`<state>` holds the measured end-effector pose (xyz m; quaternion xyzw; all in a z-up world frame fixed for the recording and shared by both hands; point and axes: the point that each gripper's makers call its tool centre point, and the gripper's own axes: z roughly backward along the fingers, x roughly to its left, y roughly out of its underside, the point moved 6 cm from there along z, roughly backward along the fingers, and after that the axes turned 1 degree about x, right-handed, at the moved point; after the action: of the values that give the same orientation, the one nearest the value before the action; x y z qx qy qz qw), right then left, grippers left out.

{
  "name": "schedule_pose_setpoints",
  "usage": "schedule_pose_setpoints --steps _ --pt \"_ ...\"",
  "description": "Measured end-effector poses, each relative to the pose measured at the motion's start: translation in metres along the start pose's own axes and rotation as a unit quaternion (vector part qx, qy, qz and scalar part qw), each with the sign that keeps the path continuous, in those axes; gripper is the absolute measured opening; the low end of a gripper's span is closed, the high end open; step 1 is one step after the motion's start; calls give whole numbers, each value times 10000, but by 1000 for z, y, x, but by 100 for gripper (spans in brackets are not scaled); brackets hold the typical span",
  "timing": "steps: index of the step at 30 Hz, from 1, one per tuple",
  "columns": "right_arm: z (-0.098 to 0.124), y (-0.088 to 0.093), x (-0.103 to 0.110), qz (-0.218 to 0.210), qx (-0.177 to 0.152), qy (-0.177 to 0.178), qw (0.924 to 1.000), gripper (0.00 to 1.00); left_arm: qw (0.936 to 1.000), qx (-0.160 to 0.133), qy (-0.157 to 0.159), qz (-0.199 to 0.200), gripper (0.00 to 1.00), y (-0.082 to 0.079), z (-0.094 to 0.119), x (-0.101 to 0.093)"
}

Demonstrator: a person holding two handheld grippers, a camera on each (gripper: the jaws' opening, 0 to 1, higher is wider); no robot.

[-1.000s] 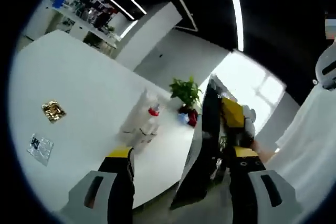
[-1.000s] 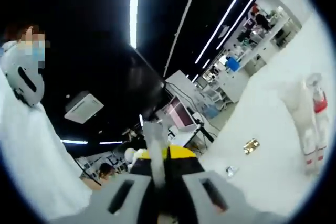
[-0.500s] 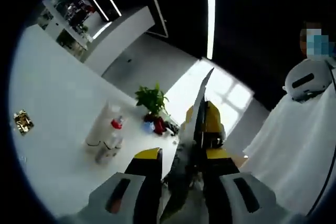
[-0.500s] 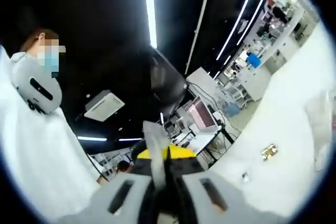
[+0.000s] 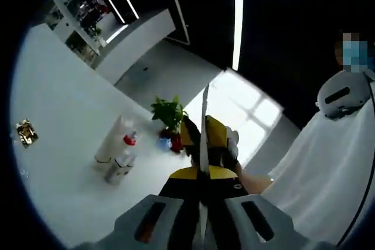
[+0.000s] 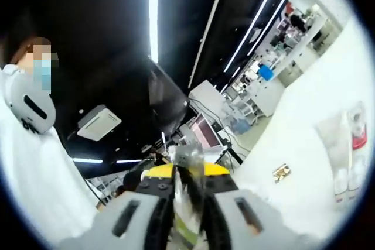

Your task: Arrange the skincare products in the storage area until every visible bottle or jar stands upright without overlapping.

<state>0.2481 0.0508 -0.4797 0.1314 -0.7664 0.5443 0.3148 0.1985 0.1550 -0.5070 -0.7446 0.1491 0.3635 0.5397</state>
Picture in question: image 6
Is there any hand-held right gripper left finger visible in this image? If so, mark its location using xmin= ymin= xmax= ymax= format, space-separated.
xmin=58 ymin=165 xmax=177 ymax=250

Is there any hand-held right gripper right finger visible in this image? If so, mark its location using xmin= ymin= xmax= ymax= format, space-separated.
xmin=201 ymin=162 xmax=289 ymax=250

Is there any gold foil skincare sachet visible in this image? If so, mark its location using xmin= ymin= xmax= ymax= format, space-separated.
xmin=272 ymin=164 xmax=293 ymax=184

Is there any green black skincare sachet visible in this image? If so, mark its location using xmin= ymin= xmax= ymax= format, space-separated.
xmin=172 ymin=146 xmax=212 ymax=250

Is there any white skincare tube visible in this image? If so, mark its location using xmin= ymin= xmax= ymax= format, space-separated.
xmin=315 ymin=111 xmax=353 ymax=181

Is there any red collar skincare pump bottle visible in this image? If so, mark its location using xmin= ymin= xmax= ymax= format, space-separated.
xmin=347 ymin=101 xmax=369 ymax=157

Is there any person in white shirt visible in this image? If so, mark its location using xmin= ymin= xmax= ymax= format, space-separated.
xmin=0 ymin=65 xmax=100 ymax=235

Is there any monitor on stand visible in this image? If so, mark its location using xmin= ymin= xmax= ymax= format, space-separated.
xmin=189 ymin=111 xmax=224 ymax=150

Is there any ceiling air conditioner unit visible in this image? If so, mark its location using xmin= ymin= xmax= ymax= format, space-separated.
xmin=76 ymin=104 xmax=122 ymax=142

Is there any blue plastic box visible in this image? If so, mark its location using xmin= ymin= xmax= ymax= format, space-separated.
xmin=258 ymin=64 xmax=275 ymax=81

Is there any grey white worn device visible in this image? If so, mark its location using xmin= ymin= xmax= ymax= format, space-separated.
xmin=1 ymin=63 xmax=57 ymax=136

